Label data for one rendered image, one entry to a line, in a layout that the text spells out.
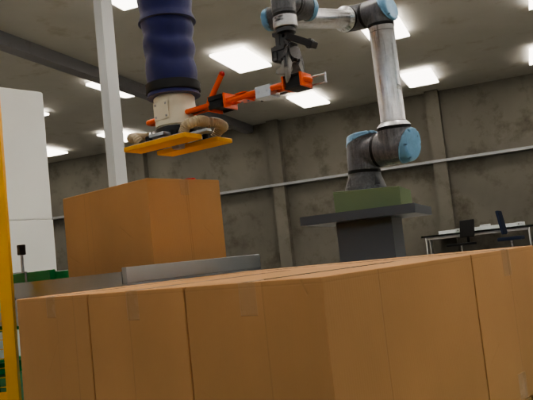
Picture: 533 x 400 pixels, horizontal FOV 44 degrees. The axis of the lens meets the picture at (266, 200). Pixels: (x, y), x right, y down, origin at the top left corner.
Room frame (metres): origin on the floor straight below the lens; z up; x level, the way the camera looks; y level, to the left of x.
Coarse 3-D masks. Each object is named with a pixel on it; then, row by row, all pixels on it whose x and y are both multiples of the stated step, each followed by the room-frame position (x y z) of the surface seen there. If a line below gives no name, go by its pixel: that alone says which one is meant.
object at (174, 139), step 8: (168, 136) 2.54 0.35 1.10; (176, 136) 2.50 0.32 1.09; (184, 136) 2.48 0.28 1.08; (192, 136) 2.51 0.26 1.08; (200, 136) 2.55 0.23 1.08; (136, 144) 2.63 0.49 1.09; (144, 144) 2.60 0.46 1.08; (152, 144) 2.58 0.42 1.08; (160, 144) 2.59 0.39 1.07; (168, 144) 2.60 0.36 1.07; (176, 144) 2.62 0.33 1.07; (136, 152) 2.71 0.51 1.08; (144, 152) 2.73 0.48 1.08
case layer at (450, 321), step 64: (448, 256) 1.66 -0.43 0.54; (512, 256) 1.84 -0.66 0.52; (64, 320) 1.85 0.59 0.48; (128, 320) 1.64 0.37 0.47; (192, 320) 1.48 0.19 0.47; (256, 320) 1.35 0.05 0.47; (320, 320) 1.23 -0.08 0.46; (384, 320) 1.36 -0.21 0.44; (448, 320) 1.55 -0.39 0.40; (512, 320) 1.80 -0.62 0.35; (64, 384) 1.87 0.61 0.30; (128, 384) 1.66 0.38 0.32; (192, 384) 1.50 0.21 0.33; (256, 384) 1.36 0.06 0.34; (320, 384) 1.25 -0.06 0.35; (384, 384) 1.34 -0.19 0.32; (448, 384) 1.52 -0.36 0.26; (512, 384) 1.76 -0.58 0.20
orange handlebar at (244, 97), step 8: (304, 80) 2.30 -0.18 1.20; (312, 80) 2.32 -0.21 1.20; (272, 88) 2.38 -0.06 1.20; (280, 88) 2.37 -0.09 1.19; (232, 96) 2.48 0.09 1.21; (240, 96) 2.46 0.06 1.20; (248, 96) 2.44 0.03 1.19; (192, 112) 2.61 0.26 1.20; (200, 112) 2.63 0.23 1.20; (152, 120) 2.73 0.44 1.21
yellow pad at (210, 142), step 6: (204, 138) 2.72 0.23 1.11; (210, 138) 2.65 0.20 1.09; (216, 138) 2.63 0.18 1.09; (222, 138) 2.66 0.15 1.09; (228, 138) 2.69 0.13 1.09; (186, 144) 2.73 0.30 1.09; (192, 144) 2.71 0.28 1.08; (198, 144) 2.69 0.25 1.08; (204, 144) 2.69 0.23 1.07; (210, 144) 2.70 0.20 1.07; (216, 144) 2.72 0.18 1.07; (222, 144) 2.73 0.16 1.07; (162, 150) 2.81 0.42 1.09; (168, 150) 2.79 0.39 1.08; (174, 150) 2.77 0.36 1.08; (180, 150) 2.76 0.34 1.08; (186, 150) 2.78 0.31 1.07; (192, 150) 2.79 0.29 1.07; (198, 150) 2.81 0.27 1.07
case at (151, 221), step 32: (96, 192) 2.80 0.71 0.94; (128, 192) 2.65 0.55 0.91; (160, 192) 2.63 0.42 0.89; (192, 192) 2.76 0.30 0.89; (96, 224) 2.81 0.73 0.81; (128, 224) 2.67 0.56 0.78; (160, 224) 2.61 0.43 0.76; (192, 224) 2.74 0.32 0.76; (96, 256) 2.82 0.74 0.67; (128, 256) 2.68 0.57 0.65; (160, 256) 2.60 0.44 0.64; (192, 256) 2.73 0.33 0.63; (224, 256) 2.87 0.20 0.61
